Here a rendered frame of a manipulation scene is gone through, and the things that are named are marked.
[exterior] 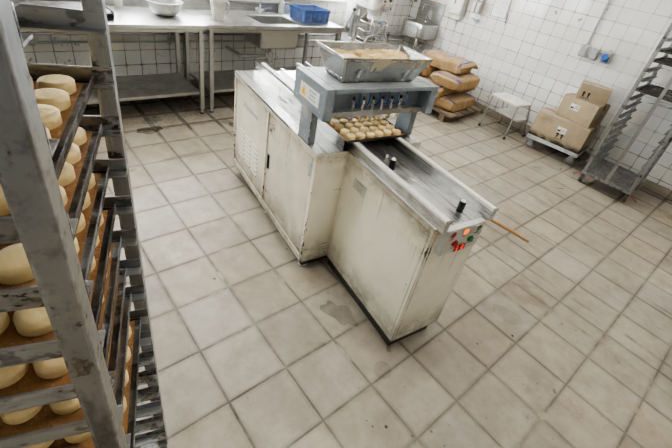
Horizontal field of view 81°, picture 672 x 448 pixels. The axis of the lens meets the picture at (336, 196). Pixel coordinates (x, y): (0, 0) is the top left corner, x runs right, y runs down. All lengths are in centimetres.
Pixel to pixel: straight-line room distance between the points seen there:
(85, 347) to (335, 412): 159
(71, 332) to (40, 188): 18
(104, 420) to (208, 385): 141
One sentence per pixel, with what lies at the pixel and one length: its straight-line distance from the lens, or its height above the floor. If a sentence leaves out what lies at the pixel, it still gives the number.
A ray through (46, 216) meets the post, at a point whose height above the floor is 154.
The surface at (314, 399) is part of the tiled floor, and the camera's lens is 203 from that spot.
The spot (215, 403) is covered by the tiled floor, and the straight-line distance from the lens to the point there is 201.
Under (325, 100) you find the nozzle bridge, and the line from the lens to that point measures 188.
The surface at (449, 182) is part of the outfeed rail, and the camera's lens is 198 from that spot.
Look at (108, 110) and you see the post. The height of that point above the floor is 144.
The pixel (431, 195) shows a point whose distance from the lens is 189.
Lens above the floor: 177
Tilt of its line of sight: 33 degrees down
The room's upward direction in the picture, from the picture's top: 12 degrees clockwise
